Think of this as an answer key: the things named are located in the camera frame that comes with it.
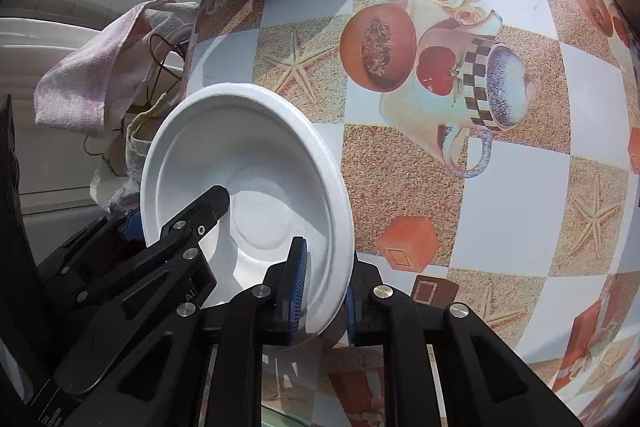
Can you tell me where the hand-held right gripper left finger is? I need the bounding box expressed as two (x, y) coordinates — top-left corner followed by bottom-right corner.
(115, 236), (309, 427)

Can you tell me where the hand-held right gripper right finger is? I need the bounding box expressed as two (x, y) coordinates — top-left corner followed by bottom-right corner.
(344, 251), (584, 427)

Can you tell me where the pale pink towel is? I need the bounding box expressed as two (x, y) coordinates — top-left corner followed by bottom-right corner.
(33, 0), (202, 138)

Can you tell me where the cream cloth bag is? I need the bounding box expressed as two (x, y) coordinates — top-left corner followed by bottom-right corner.
(90, 93), (173, 214)

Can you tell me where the white paper bowl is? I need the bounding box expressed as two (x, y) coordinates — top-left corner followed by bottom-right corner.
(140, 82), (356, 349)

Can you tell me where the thin dark cord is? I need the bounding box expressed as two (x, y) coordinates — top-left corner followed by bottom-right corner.
(84, 33), (192, 158)

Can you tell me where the patterned checkered tablecloth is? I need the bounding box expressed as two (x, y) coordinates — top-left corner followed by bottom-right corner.
(184, 0), (640, 427)

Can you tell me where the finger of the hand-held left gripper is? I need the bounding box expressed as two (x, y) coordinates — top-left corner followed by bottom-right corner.
(36, 209), (147, 308)
(52, 185), (231, 396)

